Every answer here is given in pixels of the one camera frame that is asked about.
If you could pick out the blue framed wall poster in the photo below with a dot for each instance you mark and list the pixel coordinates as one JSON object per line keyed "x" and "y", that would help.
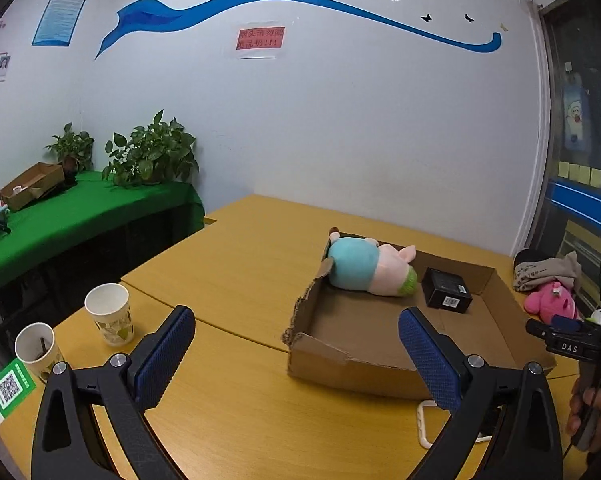
{"x": 60, "y": 15}

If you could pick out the blue door band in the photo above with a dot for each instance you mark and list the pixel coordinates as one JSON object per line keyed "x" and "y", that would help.
{"x": 580, "y": 205}

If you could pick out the wooden desktop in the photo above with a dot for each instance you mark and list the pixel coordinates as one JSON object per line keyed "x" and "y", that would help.
{"x": 240, "y": 280}

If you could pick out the white clear phone case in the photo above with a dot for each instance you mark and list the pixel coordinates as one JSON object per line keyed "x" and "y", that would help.
{"x": 420, "y": 422}

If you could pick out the green code sign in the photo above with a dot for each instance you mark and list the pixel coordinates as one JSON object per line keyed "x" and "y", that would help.
{"x": 8, "y": 390}

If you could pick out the glass door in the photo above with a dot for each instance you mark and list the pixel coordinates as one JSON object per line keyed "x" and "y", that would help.
{"x": 580, "y": 50}

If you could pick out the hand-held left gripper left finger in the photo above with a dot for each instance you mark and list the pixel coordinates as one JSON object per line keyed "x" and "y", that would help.
{"x": 163, "y": 355}

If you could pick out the small potted plant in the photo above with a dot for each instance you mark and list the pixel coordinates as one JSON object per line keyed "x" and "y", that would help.
{"x": 73, "y": 147}

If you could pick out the black product box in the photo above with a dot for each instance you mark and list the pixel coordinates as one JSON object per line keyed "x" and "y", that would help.
{"x": 445, "y": 290}

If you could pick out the large cardboard box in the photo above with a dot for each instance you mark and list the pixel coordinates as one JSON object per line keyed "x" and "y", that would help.
{"x": 360, "y": 330}

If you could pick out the large potted plant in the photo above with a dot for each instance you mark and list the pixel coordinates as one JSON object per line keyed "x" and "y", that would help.
{"x": 150, "y": 152}

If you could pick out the green tablecloth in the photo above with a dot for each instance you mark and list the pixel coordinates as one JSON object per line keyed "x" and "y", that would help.
{"x": 80, "y": 220}

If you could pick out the pink plush toy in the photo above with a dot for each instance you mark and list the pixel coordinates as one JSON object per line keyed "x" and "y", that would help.
{"x": 545, "y": 300}

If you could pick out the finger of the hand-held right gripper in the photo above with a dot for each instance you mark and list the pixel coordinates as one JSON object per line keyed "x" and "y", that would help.
{"x": 536, "y": 327}
{"x": 565, "y": 322}

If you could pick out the small cardboard box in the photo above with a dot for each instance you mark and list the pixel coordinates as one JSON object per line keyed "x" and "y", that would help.
{"x": 30, "y": 180}

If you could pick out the white paper cup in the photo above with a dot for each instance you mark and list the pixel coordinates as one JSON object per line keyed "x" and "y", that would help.
{"x": 35, "y": 357}
{"x": 110, "y": 315}

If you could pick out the grey printed cloth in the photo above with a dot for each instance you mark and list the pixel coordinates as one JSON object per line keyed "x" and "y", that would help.
{"x": 545, "y": 270}

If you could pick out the person's right hand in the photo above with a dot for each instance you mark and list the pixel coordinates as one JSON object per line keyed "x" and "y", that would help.
{"x": 575, "y": 410}

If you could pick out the white and green plush toy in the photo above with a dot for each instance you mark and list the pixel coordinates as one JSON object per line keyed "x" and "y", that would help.
{"x": 595, "y": 317}

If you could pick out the pig plush toy green hair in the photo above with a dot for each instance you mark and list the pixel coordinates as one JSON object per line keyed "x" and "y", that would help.
{"x": 355, "y": 265}

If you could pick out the cartoon door poster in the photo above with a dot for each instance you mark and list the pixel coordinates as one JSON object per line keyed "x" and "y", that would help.
{"x": 576, "y": 110}

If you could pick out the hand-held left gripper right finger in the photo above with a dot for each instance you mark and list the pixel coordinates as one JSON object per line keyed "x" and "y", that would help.
{"x": 430, "y": 360}

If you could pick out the black cloth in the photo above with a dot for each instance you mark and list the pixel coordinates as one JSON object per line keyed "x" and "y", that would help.
{"x": 528, "y": 255}

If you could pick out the red paper wall sign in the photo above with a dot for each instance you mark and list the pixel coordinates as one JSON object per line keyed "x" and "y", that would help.
{"x": 259, "y": 40}

